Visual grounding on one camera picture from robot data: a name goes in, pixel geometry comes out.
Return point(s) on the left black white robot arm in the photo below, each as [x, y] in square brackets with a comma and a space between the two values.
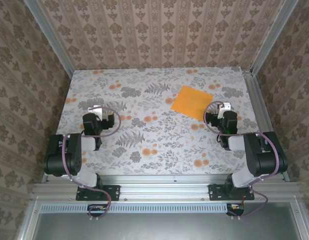
[74, 155]

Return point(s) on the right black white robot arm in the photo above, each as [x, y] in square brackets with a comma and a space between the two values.
[264, 160]

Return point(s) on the grey metal sheet panel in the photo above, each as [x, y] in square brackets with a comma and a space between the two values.
[164, 227]

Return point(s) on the floral patterned table cover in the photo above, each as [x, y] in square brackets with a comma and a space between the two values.
[157, 150]

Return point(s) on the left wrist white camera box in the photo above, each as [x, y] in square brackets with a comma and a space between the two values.
[95, 110]

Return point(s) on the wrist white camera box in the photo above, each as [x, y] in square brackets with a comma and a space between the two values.
[95, 110]
[225, 105]

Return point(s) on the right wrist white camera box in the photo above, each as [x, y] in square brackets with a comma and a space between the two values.
[225, 105]

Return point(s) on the aluminium lengthwise frame rail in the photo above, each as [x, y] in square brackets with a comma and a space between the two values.
[264, 120]

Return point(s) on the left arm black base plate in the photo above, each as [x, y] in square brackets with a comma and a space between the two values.
[112, 192]

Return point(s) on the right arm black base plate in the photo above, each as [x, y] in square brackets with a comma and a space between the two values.
[217, 192]

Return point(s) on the aluminium crosswise frame rail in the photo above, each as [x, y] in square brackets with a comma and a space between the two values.
[164, 190]

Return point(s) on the aluminium frame post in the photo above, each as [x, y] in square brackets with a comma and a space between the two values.
[49, 37]
[272, 37]

